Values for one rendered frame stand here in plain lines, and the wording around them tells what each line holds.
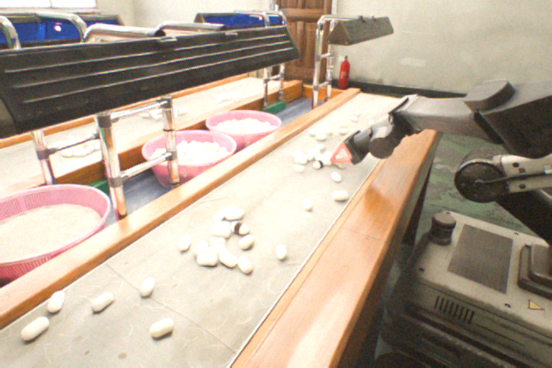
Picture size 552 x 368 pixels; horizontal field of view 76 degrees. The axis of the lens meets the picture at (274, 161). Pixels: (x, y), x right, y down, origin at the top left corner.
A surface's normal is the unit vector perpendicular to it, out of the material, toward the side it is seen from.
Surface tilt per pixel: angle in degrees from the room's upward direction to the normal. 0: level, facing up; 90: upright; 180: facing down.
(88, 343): 0
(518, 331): 90
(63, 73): 58
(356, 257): 0
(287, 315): 0
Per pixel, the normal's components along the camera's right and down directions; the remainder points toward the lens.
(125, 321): 0.03, -0.91
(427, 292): -0.58, 0.33
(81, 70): 0.75, -0.29
